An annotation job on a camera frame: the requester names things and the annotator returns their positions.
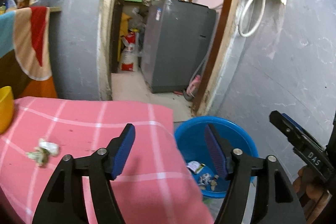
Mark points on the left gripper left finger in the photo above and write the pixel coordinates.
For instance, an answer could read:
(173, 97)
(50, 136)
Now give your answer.
(63, 198)

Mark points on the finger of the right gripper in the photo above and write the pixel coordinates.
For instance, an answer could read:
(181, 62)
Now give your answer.
(303, 143)

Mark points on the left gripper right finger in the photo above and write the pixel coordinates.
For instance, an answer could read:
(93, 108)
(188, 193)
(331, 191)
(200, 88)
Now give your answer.
(275, 199)

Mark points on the white green tissue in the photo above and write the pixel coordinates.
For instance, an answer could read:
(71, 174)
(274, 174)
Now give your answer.
(43, 151)

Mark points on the white red wrapper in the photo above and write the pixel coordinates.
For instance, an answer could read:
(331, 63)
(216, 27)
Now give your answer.
(208, 182)

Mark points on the person's right hand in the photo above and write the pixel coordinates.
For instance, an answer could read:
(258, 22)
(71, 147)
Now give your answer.
(315, 193)

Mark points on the pink checked tablecloth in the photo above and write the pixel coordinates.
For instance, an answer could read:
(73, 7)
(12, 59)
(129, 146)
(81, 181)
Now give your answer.
(155, 185)

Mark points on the blue plastic bucket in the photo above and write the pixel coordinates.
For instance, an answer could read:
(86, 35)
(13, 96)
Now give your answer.
(190, 139)

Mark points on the yellow plastic bowl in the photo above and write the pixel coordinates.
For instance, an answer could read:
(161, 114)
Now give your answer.
(6, 108)

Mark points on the grey washing machine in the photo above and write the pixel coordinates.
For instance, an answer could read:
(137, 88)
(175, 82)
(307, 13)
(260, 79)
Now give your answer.
(177, 38)

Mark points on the red white rice bag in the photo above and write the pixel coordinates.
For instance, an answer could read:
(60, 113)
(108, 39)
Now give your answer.
(129, 54)

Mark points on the teal orange red towel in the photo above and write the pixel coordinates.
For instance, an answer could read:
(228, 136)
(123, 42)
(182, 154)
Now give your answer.
(26, 32)

